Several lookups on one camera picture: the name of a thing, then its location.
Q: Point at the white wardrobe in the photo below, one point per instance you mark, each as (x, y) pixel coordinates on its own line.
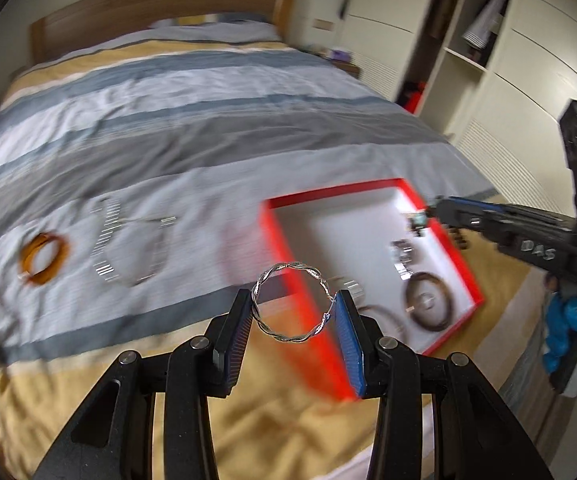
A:
(499, 106)

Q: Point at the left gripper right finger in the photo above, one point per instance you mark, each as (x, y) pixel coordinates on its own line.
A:
(357, 336)

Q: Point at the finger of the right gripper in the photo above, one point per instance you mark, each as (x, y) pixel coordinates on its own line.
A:
(457, 212)

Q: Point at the red jewelry box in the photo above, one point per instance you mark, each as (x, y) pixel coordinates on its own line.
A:
(358, 236)

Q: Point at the twisted silver bangle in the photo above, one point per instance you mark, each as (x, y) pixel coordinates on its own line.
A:
(296, 320)

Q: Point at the wooden headboard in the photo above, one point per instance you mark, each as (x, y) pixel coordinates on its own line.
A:
(88, 22)

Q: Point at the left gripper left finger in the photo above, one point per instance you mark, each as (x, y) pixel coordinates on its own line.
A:
(228, 335)

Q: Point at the hanging white garment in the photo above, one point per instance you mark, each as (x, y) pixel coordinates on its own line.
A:
(477, 35)

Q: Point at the blue gloved right hand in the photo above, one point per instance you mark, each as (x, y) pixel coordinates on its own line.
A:
(560, 351)

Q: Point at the silver bangle in box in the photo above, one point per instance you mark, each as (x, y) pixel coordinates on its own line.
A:
(388, 322)

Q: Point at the striped bed duvet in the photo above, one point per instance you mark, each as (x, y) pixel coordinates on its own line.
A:
(153, 157)

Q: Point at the dark bangle in box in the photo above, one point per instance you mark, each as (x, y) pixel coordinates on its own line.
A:
(428, 301)

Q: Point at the amber bangle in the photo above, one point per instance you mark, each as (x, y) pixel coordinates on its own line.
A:
(42, 258)

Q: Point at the striped pillow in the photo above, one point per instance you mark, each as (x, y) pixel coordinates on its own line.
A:
(214, 18)

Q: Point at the red bag in wardrobe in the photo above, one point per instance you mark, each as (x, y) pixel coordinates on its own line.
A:
(411, 95)

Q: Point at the wooden nightstand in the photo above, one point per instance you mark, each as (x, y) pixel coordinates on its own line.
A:
(342, 60)

